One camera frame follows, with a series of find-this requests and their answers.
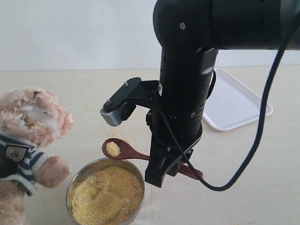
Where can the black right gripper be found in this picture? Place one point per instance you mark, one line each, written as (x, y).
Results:
(184, 85)

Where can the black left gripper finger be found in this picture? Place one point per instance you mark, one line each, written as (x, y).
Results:
(7, 166)

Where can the beige teddy bear striped sweater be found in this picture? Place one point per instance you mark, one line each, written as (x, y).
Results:
(30, 119)

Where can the dark red wooden spoon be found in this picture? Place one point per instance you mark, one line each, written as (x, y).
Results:
(116, 148)

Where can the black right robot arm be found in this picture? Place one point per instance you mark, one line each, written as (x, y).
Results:
(191, 32)

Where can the round steel bowl of millet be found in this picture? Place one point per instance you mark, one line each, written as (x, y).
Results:
(106, 192)

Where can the white rectangular plastic tray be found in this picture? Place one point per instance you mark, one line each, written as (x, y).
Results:
(231, 103)

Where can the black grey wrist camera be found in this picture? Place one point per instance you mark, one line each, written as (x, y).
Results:
(134, 92)

